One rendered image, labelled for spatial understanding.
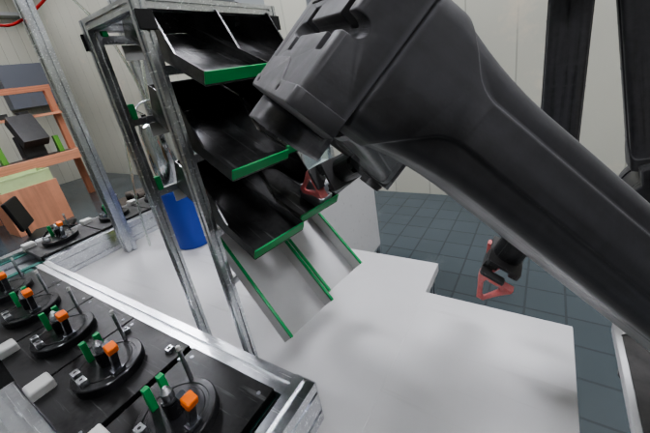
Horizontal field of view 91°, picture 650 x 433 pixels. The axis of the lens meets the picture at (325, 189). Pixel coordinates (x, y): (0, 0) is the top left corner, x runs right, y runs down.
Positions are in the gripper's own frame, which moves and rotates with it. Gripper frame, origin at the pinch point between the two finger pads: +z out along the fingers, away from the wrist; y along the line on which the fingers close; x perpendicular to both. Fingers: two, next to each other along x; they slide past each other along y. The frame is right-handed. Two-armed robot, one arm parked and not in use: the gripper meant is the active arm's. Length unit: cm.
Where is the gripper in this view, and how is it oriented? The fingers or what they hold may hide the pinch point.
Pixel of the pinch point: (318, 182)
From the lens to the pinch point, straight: 76.9
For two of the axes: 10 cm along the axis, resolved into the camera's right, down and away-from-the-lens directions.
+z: -6.1, 2.8, 7.4
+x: 4.7, 8.8, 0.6
